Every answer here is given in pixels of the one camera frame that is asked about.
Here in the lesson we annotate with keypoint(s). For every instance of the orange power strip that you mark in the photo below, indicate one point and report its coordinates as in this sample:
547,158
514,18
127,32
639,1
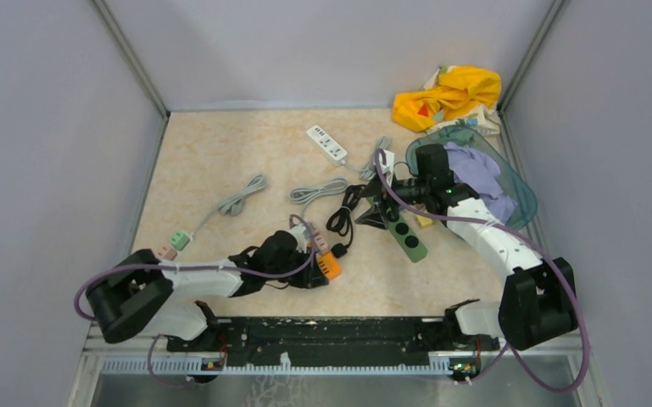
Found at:
328,265

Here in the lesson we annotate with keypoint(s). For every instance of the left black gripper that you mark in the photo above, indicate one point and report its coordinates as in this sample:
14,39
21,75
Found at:
311,276

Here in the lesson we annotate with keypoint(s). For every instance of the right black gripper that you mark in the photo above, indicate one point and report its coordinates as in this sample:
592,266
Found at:
374,215

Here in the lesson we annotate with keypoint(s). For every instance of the white power strip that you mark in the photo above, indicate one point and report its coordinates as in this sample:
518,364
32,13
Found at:
330,148

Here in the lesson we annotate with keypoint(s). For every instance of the yellow cloth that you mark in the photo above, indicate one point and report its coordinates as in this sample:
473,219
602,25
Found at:
457,93

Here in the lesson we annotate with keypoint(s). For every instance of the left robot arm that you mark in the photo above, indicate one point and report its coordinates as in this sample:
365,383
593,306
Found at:
151,296

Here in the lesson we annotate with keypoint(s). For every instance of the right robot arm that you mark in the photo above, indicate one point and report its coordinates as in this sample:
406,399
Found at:
536,304

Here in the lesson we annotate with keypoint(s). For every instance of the teal plastic basket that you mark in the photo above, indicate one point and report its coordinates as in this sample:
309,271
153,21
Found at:
509,180

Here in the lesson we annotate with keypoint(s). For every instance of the green power strip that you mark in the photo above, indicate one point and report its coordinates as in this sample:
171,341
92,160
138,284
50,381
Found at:
406,238

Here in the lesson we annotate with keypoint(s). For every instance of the purple cloth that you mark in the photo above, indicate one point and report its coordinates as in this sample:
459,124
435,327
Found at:
475,168

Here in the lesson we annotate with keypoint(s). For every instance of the yellow plug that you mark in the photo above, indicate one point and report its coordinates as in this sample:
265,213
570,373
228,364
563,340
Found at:
423,222

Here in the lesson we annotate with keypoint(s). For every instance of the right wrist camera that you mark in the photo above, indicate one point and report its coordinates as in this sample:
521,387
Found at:
386,161

